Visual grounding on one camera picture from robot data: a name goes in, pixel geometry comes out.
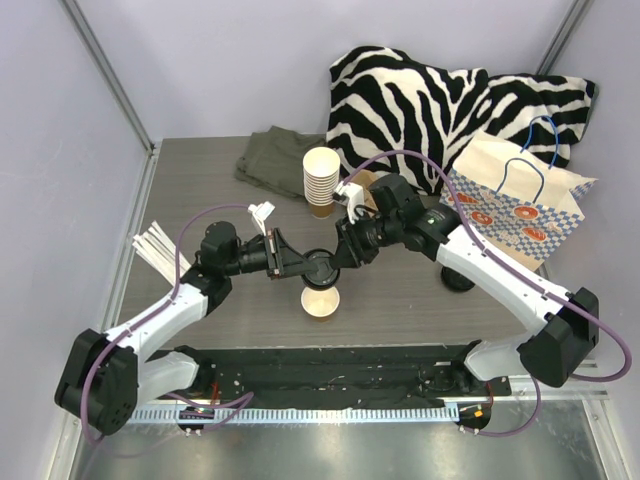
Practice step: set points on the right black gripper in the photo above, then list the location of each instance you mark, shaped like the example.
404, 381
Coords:
347, 243

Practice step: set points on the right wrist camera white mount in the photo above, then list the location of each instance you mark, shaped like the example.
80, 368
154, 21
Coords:
350, 195

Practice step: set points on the white slotted cable duct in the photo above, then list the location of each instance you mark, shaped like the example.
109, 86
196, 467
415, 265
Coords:
180, 413

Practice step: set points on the stack of paper cups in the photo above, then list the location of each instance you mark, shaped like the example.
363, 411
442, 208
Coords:
321, 173

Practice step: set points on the cardboard cup carrier tray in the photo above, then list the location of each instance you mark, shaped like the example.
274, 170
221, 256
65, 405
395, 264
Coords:
367, 185

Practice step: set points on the bundle of white straws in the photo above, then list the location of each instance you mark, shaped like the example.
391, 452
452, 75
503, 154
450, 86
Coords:
156, 248

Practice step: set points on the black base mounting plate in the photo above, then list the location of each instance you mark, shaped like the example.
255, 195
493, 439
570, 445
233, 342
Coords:
337, 378

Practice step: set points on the single brown paper cup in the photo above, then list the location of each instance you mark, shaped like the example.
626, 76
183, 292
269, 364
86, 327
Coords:
320, 304

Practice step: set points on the zebra print cloth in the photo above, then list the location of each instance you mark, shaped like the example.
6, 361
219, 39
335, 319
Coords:
383, 102

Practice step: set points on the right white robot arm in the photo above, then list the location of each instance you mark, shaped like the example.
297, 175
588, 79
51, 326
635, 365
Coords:
556, 339

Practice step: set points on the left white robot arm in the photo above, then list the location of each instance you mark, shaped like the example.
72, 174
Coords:
107, 375

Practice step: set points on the olive green folded cloth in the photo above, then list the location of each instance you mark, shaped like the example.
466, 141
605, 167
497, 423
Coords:
273, 160

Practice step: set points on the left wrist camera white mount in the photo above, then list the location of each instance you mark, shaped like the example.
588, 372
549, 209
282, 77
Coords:
259, 214

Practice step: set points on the black plastic cup lid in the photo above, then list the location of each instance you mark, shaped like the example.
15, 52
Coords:
325, 276

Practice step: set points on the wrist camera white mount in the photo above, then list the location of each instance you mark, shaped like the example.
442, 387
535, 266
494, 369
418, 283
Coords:
350, 195
259, 214

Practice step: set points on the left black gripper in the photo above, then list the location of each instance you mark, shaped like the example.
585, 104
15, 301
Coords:
273, 253

